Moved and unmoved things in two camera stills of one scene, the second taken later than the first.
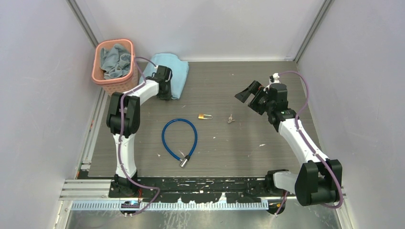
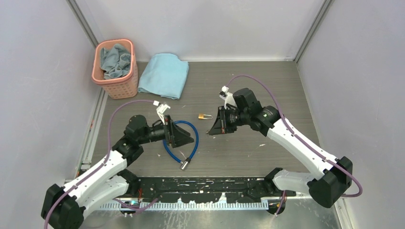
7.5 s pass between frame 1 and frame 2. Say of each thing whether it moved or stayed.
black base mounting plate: stayed
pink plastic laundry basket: stayed
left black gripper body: moved
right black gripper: moved
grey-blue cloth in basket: stayed
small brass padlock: stayed
